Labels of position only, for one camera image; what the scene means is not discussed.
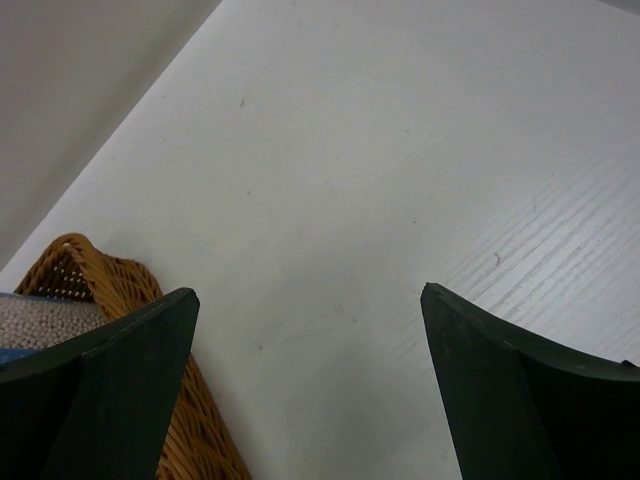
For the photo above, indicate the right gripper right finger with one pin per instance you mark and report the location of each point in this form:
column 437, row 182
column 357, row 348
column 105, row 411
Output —
column 521, row 406

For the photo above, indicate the brown wicker divided tray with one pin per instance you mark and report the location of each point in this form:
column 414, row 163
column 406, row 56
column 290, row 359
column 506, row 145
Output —
column 198, row 444

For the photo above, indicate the white blue cylindrical shaker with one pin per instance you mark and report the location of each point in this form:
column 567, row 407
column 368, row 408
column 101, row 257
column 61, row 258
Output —
column 30, row 324

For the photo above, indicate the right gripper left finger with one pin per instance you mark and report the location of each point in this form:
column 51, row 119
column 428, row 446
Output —
column 98, row 406

